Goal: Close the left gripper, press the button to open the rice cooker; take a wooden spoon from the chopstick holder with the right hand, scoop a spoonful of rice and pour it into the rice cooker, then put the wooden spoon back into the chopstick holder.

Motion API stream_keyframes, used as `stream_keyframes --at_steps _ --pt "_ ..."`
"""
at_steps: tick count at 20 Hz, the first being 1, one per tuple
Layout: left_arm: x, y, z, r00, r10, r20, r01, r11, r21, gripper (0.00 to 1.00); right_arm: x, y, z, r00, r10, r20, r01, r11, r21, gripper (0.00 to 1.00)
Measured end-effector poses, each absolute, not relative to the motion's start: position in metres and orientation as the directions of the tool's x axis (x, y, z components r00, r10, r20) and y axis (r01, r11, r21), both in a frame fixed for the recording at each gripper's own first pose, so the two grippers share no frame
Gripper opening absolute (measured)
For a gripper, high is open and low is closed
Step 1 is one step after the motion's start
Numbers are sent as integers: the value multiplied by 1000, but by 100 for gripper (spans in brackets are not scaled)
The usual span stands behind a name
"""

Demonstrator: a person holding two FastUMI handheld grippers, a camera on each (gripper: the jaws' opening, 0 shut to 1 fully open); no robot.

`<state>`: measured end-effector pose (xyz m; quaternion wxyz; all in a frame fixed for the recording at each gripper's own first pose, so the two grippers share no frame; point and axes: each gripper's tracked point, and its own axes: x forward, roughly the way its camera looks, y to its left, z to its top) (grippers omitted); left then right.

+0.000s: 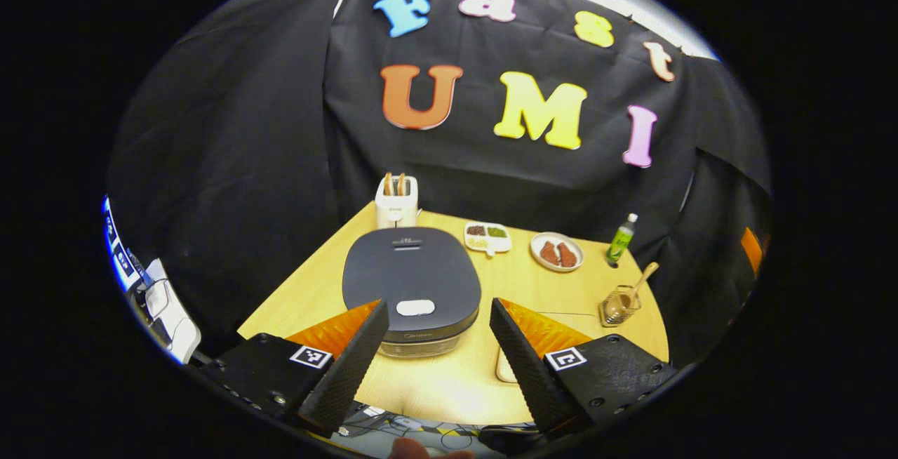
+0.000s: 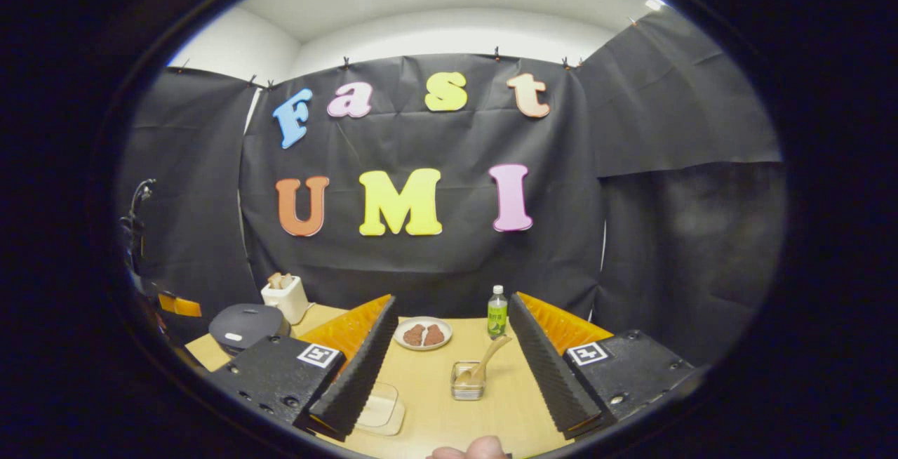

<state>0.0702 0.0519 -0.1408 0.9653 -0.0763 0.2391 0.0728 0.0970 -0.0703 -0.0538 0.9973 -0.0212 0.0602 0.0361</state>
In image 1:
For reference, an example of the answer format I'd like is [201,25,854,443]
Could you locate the wooden spoon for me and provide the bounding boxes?
[610,262,660,319]

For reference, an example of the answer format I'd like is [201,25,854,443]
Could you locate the dark grey rice cooker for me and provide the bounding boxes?
[342,227,482,358]

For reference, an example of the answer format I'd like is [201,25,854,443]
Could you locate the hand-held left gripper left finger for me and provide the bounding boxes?
[200,299,390,439]

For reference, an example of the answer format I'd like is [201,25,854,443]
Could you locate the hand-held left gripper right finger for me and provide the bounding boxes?
[489,298,680,442]

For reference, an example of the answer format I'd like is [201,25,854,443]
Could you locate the white divided dish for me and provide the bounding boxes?
[464,222,512,256]

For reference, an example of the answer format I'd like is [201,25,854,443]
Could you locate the clear rice tray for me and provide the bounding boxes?
[495,312,598,384]

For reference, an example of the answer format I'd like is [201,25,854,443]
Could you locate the computer monitor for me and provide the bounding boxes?
[102,196,152,291]

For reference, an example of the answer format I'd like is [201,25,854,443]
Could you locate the black backdrop cloth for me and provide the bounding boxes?
[105,0,772,368]

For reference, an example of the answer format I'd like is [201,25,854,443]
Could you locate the white device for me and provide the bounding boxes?
[144,259,202,365]

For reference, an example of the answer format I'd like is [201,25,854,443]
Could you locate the white round plate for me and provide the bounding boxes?
[530,232,584,273]

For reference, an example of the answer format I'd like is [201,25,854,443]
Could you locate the green drink bottle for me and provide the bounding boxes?
[605,213,639,267]

